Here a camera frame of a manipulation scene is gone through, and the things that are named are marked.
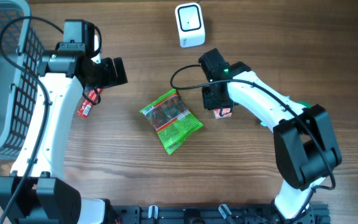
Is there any green candy bag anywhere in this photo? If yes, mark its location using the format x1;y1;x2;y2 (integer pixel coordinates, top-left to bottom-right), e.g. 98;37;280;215
139;89;203;155

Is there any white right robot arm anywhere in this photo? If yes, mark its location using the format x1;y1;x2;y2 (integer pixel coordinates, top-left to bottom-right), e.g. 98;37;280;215
198;49;342;222

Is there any white barcode scanner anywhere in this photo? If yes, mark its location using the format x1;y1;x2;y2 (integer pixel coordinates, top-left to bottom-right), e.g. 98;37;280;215
175;2;206;48

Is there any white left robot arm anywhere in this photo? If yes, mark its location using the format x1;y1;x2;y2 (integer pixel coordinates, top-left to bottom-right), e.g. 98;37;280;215
0;19;127;223

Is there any grey mesh shopping basket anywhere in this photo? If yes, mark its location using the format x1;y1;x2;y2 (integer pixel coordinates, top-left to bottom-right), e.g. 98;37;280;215
0;1;44;160

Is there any red tissue pack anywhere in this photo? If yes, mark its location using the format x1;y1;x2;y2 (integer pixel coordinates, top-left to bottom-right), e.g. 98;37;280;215
213;108;232;119

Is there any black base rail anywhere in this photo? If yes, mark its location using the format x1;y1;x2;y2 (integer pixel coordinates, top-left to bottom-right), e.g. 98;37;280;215
111;204;331;224

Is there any green lid jar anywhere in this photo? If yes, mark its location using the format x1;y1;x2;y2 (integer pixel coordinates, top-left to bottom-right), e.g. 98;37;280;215
299;101;312;108

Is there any red snack bar wrapper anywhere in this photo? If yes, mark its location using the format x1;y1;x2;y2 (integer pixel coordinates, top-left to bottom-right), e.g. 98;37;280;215
77;88;102;118

